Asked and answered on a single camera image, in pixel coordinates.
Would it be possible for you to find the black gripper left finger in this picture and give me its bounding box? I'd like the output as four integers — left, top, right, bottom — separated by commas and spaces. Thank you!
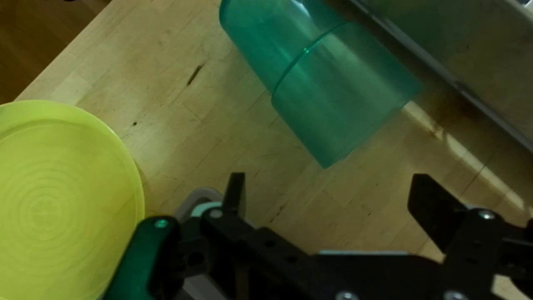
103, 170, 346, 300

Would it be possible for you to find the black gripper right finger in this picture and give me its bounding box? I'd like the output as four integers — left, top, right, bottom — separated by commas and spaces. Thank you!
406, 172, 533, 300

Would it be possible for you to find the translucent green plastic cup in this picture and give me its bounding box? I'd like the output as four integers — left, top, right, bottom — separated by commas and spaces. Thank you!
218, 0, 424, 170

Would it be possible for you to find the grey dish drying rack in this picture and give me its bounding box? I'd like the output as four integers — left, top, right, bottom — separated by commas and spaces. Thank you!
348, 0, 533, 155

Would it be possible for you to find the yellow-green plastic bowl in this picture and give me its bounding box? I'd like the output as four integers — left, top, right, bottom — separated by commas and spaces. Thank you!
0, 99, 148, 300

